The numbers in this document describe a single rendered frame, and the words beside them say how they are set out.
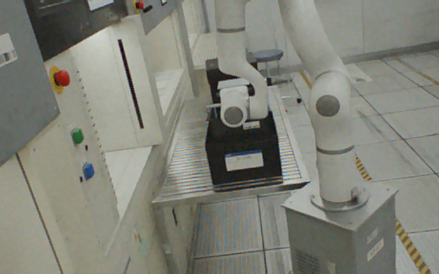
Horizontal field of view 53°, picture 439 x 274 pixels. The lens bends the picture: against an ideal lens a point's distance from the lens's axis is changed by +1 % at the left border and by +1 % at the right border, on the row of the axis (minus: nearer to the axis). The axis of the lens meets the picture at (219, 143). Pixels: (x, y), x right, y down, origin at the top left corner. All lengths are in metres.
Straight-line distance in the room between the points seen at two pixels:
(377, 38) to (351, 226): 4.96
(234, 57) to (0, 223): 0.78
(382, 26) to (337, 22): 0.57
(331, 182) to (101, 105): 0.99
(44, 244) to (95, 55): 0.97
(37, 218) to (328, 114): 0.79
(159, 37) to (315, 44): 2.08
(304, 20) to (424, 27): 5.14
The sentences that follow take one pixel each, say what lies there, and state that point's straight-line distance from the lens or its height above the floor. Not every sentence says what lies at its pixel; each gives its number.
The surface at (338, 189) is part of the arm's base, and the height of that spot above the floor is 0.82.
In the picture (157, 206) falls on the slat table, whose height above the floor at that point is 0.74.
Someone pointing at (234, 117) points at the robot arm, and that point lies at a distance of 1.38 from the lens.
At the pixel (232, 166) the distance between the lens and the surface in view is 1.64.
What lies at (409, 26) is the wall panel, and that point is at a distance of 6.30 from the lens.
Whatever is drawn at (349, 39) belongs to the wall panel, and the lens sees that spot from 6.09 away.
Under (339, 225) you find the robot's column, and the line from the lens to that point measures 1.38.
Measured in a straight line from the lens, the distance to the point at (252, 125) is 1.62.
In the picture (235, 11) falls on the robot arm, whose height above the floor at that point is 1.40.
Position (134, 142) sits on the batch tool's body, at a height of 0.89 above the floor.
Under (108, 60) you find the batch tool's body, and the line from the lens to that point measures 1.82.
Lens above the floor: 1.55
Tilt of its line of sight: 23 degrees down
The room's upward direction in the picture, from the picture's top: 10 degrees counter-clockwise
